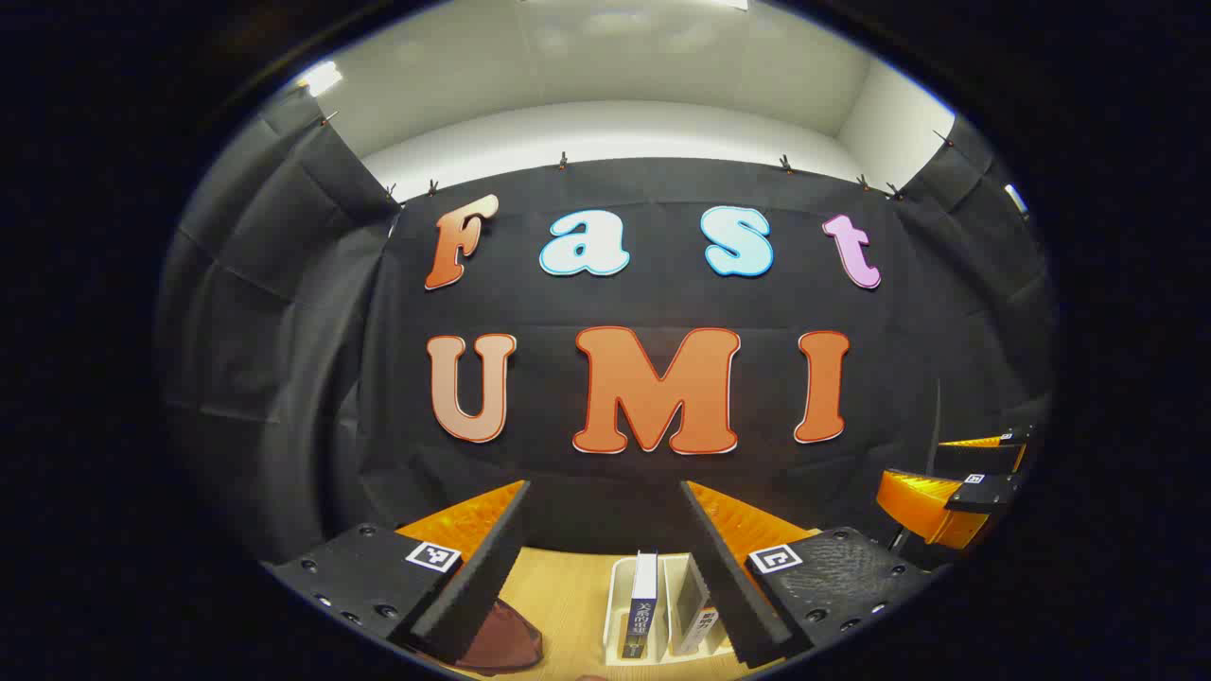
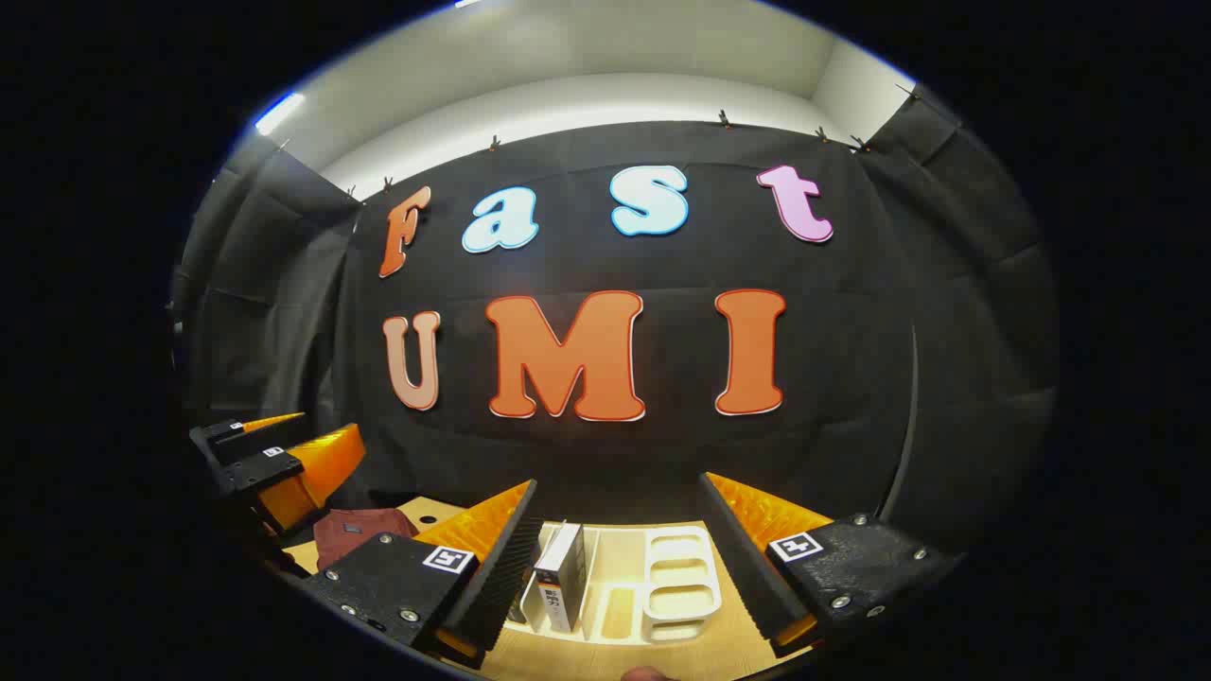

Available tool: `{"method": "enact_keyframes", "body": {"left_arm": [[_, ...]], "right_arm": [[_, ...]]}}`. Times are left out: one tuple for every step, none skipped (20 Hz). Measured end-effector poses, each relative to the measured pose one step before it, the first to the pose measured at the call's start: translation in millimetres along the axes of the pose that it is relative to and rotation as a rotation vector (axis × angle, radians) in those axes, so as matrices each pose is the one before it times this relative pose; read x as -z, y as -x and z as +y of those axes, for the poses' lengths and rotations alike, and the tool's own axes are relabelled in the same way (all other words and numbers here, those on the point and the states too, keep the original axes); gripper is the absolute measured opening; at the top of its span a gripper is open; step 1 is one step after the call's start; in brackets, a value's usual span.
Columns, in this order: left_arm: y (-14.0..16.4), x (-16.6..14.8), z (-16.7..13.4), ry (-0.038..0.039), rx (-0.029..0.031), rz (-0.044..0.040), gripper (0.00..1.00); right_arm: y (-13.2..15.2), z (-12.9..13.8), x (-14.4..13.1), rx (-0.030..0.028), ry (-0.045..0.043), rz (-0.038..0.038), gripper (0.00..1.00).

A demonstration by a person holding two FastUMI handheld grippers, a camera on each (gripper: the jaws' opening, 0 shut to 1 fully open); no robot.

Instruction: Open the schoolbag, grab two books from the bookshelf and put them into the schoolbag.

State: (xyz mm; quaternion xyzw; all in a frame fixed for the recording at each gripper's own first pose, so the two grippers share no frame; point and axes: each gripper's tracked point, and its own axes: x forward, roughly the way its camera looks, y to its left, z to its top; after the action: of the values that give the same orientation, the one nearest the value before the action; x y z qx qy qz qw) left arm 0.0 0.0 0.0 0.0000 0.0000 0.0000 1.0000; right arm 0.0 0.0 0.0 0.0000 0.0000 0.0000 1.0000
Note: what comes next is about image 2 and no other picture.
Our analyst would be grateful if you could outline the cream plastic bookshelf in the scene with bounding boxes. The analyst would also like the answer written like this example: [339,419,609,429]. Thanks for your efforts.
[506,520,725,646]

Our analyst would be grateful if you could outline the maroon schoolbag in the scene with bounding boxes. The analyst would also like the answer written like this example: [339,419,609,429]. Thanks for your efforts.
[312,507,419,571]

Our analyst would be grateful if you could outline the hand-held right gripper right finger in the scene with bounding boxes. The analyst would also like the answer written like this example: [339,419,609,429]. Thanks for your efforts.
[698,471,963,659]

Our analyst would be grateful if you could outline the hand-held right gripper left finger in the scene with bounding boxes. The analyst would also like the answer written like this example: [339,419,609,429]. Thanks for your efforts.
[303,480,543,670]

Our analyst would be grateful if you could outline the grey cover white-spine book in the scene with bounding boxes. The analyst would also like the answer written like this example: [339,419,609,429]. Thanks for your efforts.
[534,520,588,634]

